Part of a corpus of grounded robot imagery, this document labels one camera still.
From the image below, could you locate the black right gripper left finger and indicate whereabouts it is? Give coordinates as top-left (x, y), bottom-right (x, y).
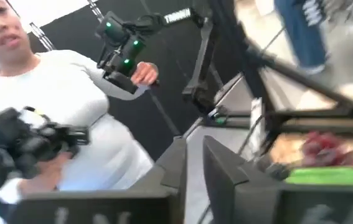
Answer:
top-left (7, 136), bottom-right (188, 224)

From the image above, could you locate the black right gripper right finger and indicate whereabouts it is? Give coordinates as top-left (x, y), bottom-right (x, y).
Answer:
top-left (202, 136), bottom-right (353, 224)

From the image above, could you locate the green bean bundle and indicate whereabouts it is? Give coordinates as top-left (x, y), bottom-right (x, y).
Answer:
top-left (284, 166), bottom-right (353, 187)

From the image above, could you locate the red grape bunch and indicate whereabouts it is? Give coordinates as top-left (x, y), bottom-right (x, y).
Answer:
top-left (300, 130), bottom-right (347, 166)

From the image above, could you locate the person's hand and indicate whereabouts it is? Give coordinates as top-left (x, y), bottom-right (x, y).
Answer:
top-left (131, 61), bottom-right (159, 87)
top-left (17, 151), bottom-right (73, 195)

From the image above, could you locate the person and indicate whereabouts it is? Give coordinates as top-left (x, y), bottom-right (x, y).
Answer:
top-left (272, 0), bottom-right (331, 75)
top-left (0, 0), bottom-right (160, 224)

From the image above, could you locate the silver truss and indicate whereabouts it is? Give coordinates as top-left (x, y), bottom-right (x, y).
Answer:
top-left (28, 21), bottom-right (55, 52)

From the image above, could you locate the black aluminium table frame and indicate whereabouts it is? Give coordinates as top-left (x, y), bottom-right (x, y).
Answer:
top-left (209, 0), bottom-right (353, 147)

